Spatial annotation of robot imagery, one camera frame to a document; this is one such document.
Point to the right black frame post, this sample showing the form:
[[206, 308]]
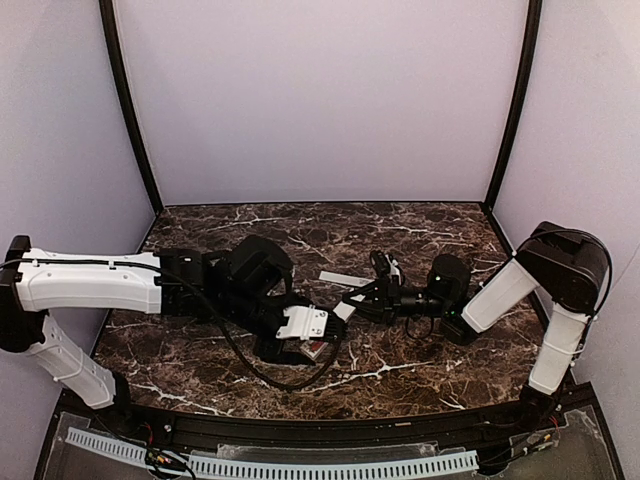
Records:
[[525, 65]]

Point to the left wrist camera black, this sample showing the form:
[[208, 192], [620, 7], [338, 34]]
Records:
[[308, 324]]

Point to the white remote control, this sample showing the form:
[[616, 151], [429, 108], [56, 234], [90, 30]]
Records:
[[344, 311]]

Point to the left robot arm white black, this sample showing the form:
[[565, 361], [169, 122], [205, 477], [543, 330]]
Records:
[[250, 286]]

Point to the black frame post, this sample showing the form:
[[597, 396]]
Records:
[[119, 74], [525, 65]]

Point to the black front rail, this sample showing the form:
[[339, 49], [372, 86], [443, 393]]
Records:
[[463, 428]]

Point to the left black frame post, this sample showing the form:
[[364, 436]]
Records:
[[119, 74]]

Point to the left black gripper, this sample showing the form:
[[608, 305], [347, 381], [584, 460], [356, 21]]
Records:
[[279, 347]]

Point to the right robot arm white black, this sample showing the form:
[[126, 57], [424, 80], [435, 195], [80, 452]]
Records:
[[572, 268]]

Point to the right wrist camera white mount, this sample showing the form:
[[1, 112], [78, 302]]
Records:
[[385, 266]]

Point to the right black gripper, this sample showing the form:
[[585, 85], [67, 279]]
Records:
[[391, 293]]

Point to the white remote battery cover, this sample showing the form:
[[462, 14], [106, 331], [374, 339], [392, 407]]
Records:
[[342, 279]]

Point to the grey slotted cable duct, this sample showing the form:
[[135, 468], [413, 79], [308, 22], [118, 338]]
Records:
[[245, 462]]

